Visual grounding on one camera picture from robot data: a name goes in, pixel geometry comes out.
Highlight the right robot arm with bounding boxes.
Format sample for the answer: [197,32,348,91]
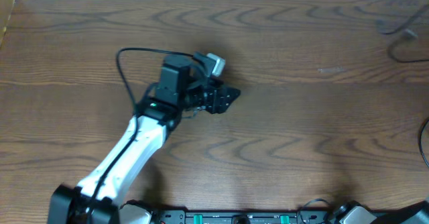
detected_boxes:
[326,199,428,224]

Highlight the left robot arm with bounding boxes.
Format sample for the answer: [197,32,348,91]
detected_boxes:
[48,52,241,223]

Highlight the short black cable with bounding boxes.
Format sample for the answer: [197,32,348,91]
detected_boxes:
[377,4,429,64]

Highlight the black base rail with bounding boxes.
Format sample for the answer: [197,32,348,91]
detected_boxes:
[119,200,336,224]

